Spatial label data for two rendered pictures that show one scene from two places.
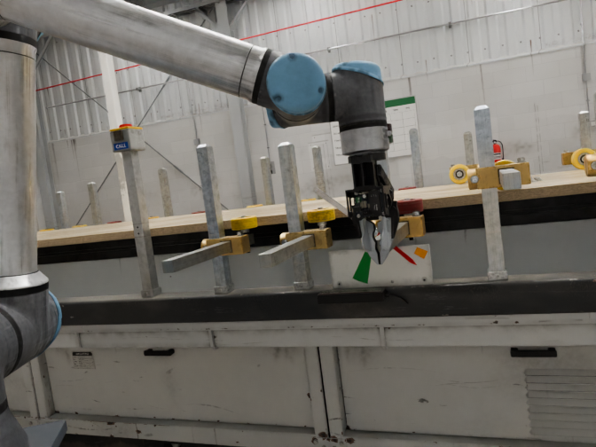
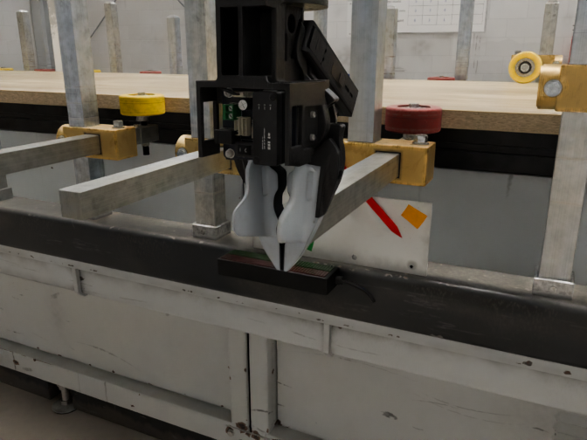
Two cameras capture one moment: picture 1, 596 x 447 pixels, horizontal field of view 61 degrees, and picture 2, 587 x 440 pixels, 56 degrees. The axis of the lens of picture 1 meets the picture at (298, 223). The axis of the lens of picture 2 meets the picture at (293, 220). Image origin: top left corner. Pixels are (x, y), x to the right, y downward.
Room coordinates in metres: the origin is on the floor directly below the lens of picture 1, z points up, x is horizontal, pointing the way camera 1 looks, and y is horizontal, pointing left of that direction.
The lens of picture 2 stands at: (0.56, -0.19, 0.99)
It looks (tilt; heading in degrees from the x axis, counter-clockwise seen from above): 17 degrees down; 4
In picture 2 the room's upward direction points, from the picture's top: straight up
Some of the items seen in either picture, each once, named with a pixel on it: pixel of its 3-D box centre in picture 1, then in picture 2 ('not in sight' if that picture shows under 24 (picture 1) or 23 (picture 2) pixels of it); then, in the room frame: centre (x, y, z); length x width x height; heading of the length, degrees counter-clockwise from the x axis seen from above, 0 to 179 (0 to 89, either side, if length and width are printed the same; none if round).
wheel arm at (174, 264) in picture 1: (214, 251); (60, 151); (1.38, 0.23, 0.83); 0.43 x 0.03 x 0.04; 159
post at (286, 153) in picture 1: (296, 230); (207, 134); (1.39, 0.01, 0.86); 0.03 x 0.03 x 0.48; 69
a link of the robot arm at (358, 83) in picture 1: (357, 97); not in sight; (0.97, -0.14, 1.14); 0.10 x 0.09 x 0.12; 90
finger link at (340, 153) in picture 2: (386, 215); (312, 160); (0.97, -0.17, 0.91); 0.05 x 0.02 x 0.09; 68
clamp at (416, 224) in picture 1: (396, 227); (380, 159); (1.29, -0.25, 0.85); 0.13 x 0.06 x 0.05; 69
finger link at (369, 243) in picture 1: (367, 242); (256, 217); (0.97, -0.13, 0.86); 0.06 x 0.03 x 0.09; 158
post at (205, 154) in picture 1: (215, 227); (82, 106); (1.48, 0.24, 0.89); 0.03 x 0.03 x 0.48; 69
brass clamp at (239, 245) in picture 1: (224, 246); (96, 140); (1.47, 0.22, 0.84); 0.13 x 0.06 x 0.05; 69
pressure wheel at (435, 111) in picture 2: (409, 219); (411, 142); (1.38, -0.30, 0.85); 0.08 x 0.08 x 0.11
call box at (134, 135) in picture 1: (128, 141); not in sight; (1.57, 0.48, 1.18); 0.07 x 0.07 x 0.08; 69
